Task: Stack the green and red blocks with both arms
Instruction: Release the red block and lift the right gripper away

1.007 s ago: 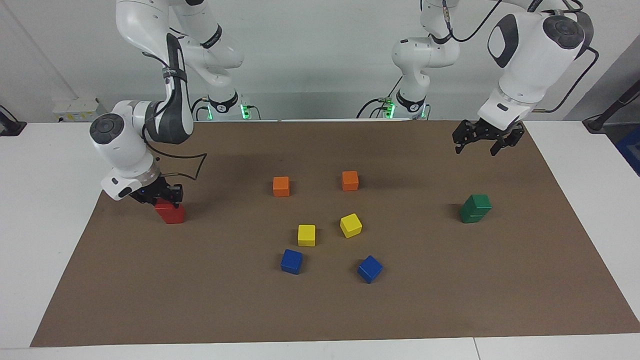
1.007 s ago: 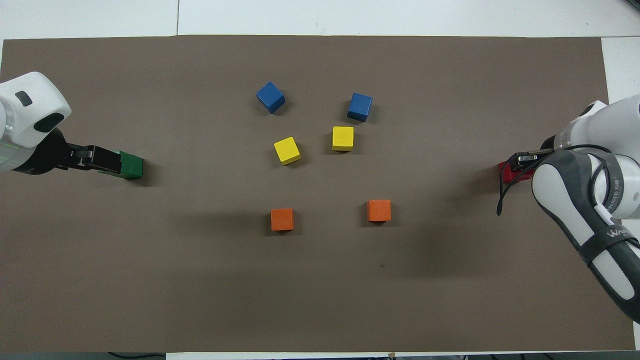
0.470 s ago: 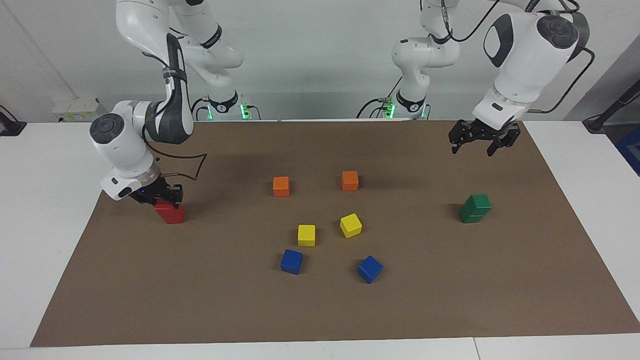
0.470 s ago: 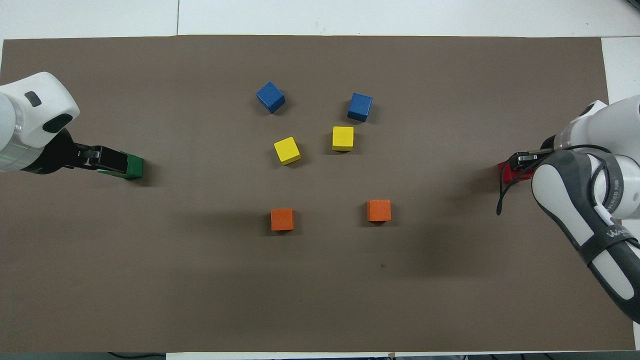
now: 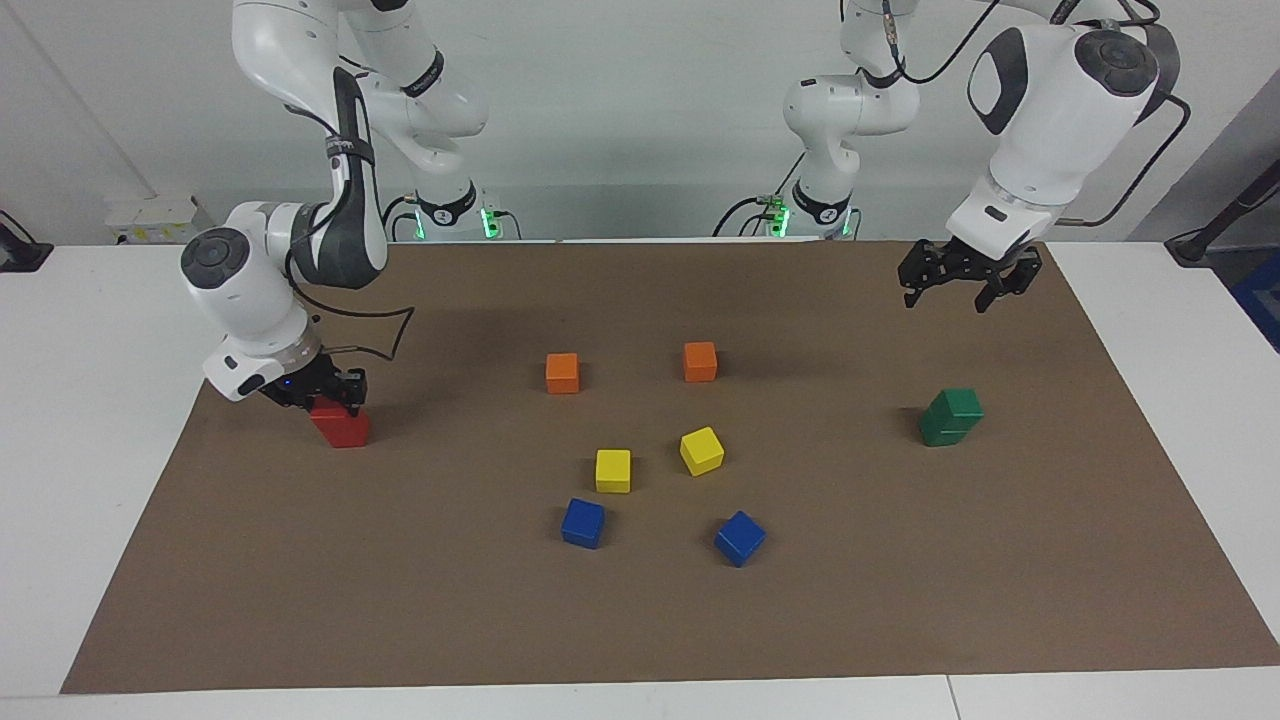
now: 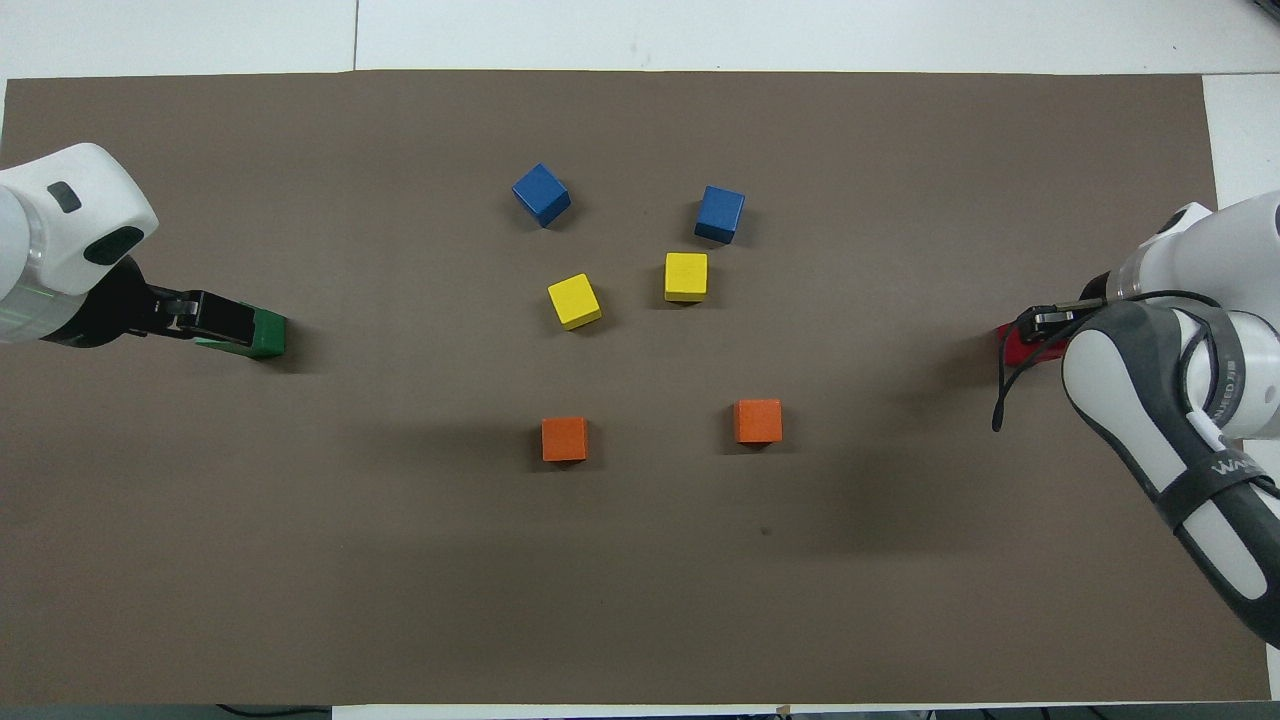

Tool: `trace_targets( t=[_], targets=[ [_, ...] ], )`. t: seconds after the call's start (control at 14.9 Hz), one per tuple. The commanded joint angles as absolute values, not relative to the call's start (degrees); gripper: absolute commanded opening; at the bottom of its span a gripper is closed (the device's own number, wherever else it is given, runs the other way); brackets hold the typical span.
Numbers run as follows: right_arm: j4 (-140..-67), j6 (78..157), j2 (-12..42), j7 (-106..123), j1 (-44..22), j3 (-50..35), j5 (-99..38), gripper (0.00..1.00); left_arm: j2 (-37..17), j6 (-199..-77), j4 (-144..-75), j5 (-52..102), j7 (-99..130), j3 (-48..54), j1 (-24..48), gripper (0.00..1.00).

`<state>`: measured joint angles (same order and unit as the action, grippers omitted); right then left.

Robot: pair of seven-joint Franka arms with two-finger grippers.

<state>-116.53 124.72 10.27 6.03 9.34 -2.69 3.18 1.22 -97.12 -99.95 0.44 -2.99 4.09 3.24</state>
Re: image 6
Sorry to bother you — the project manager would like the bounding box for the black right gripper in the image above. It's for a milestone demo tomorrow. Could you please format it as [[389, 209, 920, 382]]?
[[1017, 271, 1117, 344]]

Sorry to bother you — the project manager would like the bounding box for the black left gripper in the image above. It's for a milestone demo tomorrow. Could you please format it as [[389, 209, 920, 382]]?
[[49, 256, 257, 350]]

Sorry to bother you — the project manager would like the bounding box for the orange wooden cube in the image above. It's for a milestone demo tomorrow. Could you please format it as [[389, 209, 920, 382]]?
[[541, 416, 590, 464], [733, 399, 784, 446]]

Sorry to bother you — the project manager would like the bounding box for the blue wooden cube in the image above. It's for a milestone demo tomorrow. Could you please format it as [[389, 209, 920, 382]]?
[[512, 163, 572, 229], [694, 185, 747, 246]]

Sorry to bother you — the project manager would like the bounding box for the yellow wooden cube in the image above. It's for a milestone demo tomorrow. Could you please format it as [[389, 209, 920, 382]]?
[[664, 252, 710, 304], [547, 273, 604, 332]]

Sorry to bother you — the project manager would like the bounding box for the brown paper mat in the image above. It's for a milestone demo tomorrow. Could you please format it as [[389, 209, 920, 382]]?
[[0, 70, 1272, 707]]

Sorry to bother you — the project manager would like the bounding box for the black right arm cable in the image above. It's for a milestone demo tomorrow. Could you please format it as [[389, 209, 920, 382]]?
[[991, 290, 1226, 434]]

